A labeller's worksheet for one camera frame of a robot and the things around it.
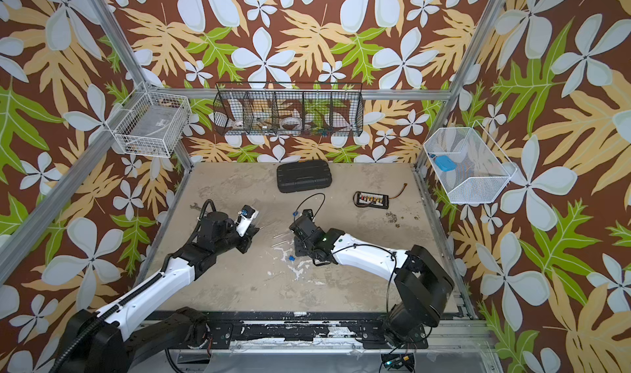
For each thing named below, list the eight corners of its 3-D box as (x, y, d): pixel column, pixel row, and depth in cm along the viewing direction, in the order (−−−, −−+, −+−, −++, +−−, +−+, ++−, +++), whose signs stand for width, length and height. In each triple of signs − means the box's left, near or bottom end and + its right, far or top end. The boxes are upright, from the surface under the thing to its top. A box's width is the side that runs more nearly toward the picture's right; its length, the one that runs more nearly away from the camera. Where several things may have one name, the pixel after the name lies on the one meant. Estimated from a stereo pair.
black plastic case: (276, 192, 112) (275, 184, 107) (279, 169, 121) (278, 160, 117) (330, 193, 112) (331, 184, 107) (329, 169, 121) (330, 160, 117)
